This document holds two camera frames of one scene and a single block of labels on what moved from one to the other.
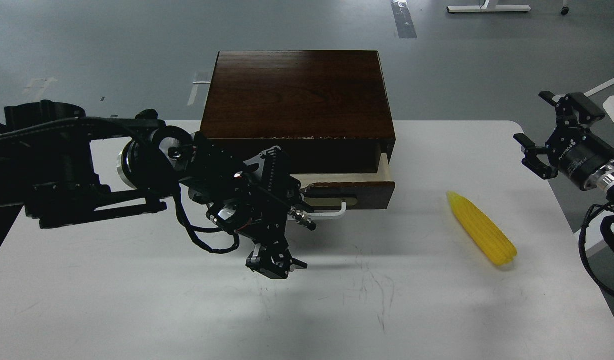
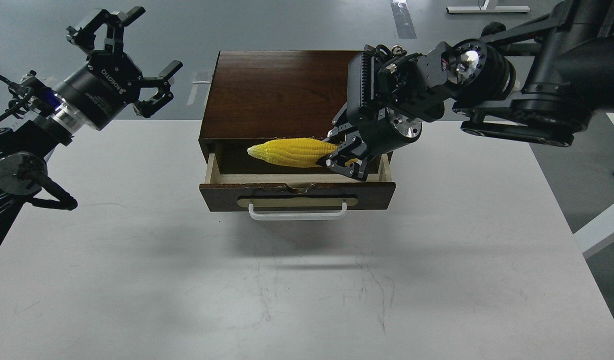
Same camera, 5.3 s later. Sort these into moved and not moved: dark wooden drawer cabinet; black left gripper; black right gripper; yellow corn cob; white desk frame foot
Moved: black right gripper; yellow corn cob; black left gripper
Not moved: dark wooden drawer cabinet; white desk frame foot
